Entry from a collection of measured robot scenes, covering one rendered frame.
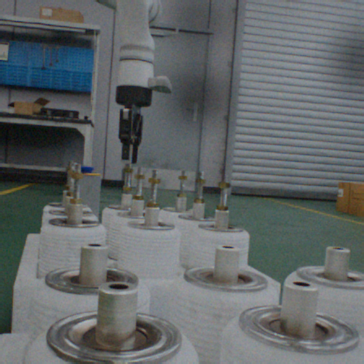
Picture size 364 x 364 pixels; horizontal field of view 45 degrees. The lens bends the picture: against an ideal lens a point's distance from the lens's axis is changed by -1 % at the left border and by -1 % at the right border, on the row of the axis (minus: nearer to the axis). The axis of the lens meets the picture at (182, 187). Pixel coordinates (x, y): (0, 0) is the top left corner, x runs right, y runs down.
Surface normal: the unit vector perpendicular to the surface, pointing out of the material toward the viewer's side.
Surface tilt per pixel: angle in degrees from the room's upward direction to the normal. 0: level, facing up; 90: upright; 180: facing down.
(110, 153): 90
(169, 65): 90
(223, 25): 90
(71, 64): 90
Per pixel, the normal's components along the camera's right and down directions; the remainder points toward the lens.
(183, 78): 0.15, 0.07
